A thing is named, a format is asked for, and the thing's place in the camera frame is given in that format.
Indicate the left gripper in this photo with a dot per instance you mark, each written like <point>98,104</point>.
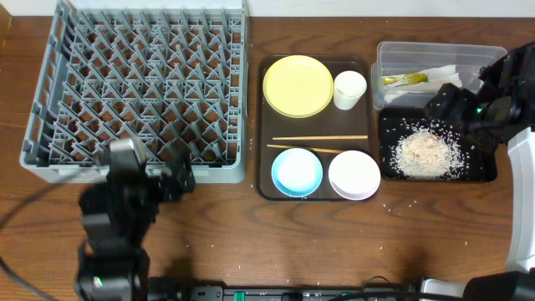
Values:
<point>165,180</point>

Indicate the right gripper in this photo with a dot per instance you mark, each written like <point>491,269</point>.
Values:
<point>453,116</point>

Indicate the white paper napkin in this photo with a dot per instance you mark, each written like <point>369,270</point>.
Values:
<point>436,78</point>

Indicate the green orange snack wrapper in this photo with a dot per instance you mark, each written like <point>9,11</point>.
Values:
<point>404,79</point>

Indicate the light blue bowl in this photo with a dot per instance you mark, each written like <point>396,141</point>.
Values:
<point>297,172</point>

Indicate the pink white bowl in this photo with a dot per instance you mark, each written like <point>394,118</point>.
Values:
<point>354,175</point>

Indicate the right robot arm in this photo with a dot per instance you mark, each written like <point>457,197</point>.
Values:
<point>501,111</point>

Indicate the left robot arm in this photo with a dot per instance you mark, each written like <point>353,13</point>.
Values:
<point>116,215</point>

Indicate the pile of rice waste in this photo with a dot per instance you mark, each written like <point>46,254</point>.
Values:
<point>419,149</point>

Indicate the black waste tray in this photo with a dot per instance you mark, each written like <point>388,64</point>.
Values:
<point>483,166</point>

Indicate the clear plastic bin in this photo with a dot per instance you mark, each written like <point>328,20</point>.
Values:
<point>410,57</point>

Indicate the lower wooden chopstick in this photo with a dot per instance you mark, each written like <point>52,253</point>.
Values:
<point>315,149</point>

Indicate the wooden chopstick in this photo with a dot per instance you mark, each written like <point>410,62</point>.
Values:
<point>315,149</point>
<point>323,137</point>

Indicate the grey dish rack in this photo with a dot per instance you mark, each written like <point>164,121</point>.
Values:
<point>171,74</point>

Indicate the white paper cup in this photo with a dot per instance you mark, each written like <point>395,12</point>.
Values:
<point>349,87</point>

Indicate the upper wooden chopstick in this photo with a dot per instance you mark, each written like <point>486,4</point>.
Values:
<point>323,137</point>

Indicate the dark brown serving tray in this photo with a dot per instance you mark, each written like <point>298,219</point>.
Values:
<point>360,120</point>

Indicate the yellow plate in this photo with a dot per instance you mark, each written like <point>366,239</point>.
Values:
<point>298,86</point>

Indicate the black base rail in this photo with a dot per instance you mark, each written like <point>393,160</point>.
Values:
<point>218,293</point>

